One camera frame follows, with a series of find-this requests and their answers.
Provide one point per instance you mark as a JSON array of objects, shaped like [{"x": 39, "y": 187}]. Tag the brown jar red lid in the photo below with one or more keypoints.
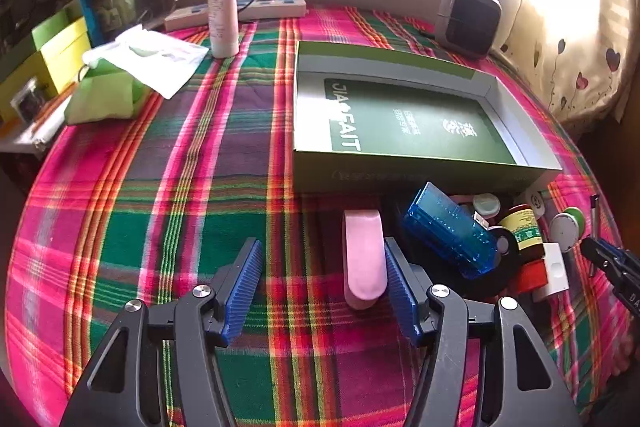
[{"x": 521, "y": 221}]

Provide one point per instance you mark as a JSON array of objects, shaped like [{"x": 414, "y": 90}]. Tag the white charger cube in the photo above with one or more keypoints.
[{"x": 557, "y": 279}]

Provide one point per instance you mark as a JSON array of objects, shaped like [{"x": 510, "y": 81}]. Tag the plaid pink green tablecloth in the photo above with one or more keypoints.
[{"x": 150, "y": 207}]

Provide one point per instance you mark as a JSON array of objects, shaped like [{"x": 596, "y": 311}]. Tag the white power strip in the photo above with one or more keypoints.
[{"x": 197, "y": 15}]

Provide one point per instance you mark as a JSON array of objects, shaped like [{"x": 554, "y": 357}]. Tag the grey small fan heater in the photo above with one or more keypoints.
[{"x": 468, "y": 27}]

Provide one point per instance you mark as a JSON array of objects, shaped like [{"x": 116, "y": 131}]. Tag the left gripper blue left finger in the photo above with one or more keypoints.
[{"x": 122, "y": 385}]

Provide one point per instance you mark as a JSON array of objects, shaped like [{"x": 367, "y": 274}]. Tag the green tissue pack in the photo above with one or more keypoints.
[{"x": 105, "y": 92}]

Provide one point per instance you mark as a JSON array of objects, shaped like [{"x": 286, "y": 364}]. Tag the green cardboard box tray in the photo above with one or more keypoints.
[{"x": 375, "y": 120}]

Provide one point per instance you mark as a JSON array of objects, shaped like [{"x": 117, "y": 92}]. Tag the heart pattern cream curtain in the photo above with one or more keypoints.
[{"x": 576, "y": 56}]

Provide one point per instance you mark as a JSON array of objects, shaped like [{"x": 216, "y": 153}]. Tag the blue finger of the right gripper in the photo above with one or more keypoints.
[{"x": 603, "y": 255}]

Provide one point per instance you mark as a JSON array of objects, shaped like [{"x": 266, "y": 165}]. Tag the small white round bottle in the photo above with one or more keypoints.
[{"x": 534, "y": 199}]

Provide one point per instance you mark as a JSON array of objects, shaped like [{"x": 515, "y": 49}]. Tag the green white spool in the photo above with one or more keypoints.
[{"x": 567, "y": 228}]

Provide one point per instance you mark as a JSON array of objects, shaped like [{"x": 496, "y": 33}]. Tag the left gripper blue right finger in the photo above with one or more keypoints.
[{"x": 519, "y": 383}]

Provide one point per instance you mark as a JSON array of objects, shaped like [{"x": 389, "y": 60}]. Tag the yellow green box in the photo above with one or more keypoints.
[{"x": 51, "y": 53}]

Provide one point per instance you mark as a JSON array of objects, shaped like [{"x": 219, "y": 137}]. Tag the black round disc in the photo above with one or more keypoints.
[{"x": 508, "y": 253}]

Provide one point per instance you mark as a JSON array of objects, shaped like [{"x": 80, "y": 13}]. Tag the pink oblong case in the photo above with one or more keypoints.
[{"x": 364, "y": 265}]

